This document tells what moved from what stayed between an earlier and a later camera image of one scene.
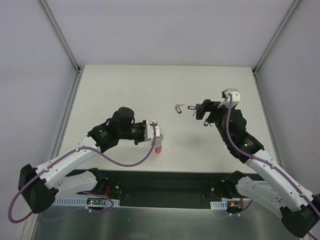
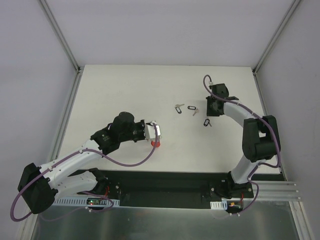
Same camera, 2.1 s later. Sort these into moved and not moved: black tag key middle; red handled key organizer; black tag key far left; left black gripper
Moved: red handled key organizer
Not moved: black tag key far left; left black gripper; black tag key middle
